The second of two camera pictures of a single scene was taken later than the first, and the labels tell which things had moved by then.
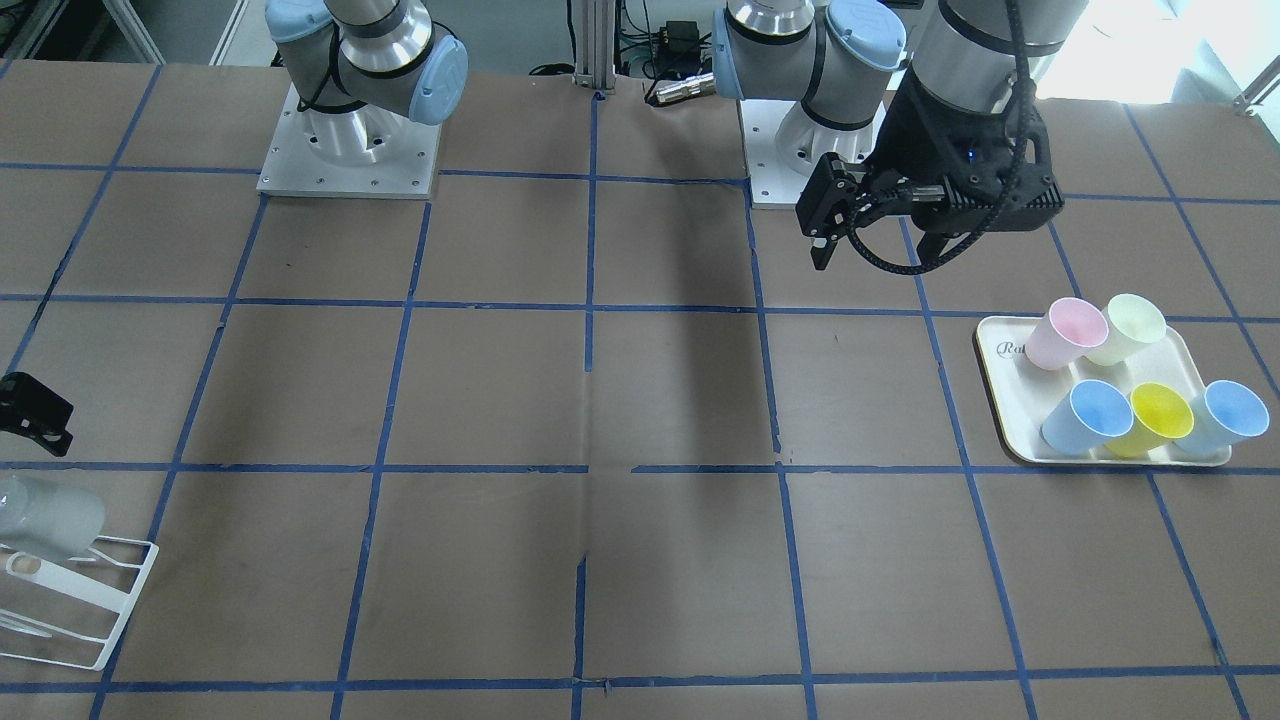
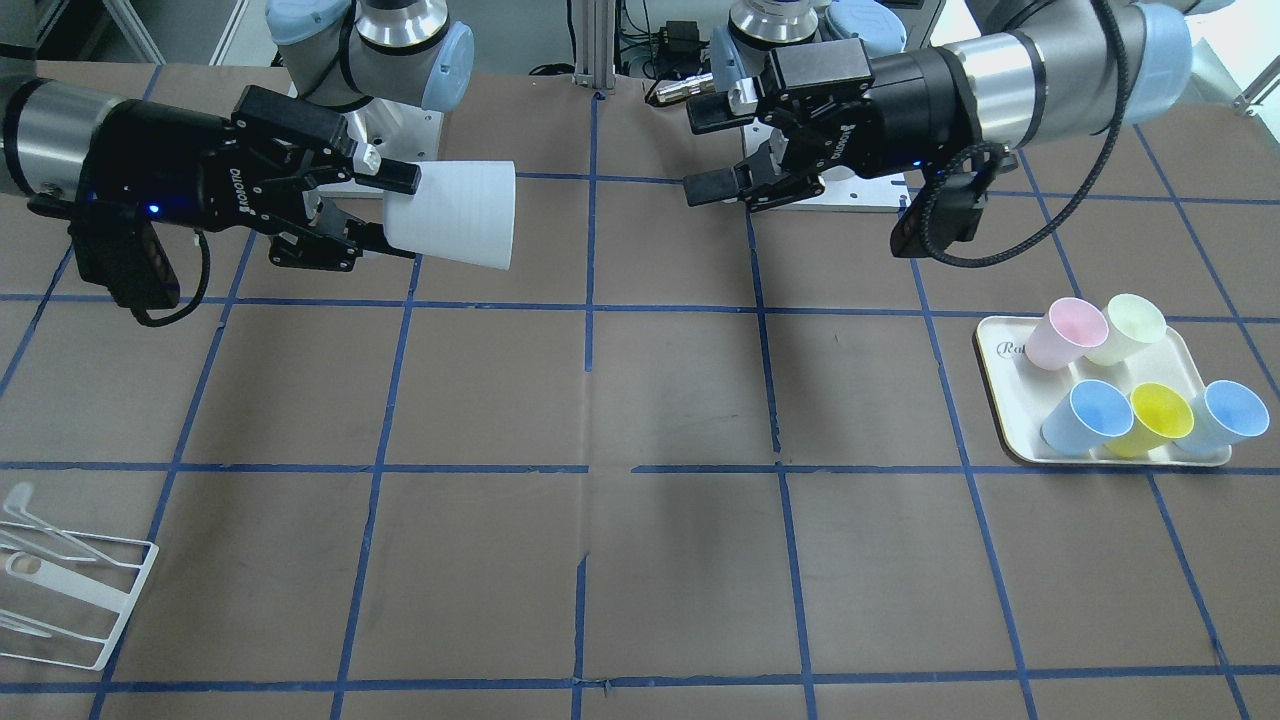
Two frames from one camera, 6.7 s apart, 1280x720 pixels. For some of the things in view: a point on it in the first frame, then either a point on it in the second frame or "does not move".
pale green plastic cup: (1133, 322) does not move
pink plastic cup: (1070, 327) does not move
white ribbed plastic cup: (53, 520) → (463, 212)
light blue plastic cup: (1224, 414) does not move
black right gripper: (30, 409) → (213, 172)
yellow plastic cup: (1160, 416) does not move
